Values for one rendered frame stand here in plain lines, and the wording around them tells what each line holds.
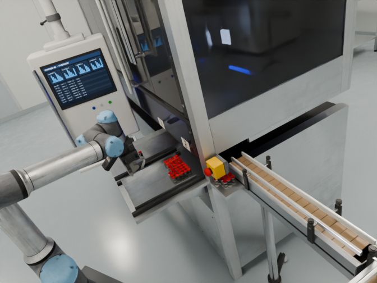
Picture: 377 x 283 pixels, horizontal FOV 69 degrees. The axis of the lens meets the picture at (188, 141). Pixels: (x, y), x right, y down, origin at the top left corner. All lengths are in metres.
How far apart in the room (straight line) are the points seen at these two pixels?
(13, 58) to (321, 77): 5.87
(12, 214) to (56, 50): 1.18
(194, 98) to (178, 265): 1.41
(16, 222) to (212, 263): 1.42
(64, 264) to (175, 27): 0.93
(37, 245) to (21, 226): 0.11
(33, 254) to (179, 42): 0.94
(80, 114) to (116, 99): 0.28
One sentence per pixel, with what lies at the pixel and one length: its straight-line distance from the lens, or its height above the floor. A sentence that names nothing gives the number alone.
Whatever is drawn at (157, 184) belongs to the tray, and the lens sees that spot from 1.47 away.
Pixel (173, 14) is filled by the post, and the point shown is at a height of 1.66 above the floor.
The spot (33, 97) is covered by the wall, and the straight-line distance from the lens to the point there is 6.75.
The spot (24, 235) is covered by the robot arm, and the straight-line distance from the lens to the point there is 1.17.
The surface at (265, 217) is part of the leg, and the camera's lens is 1.43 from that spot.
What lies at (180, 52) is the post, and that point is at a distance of 1.08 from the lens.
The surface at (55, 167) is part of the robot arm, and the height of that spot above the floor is 1.36.
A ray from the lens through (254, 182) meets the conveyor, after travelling 1.26.
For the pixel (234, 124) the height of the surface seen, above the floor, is 1.13.
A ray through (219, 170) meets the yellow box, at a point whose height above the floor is 1.00.
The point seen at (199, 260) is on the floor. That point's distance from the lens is 2.19.
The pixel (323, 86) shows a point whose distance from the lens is 1.68.
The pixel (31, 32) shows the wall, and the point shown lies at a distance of 6.54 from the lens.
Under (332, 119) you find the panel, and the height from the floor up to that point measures 0.84.
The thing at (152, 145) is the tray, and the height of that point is 0.88.
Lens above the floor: 1.78
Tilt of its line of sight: 32 degrees down
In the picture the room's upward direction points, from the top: 16 degrees counter-clockwise
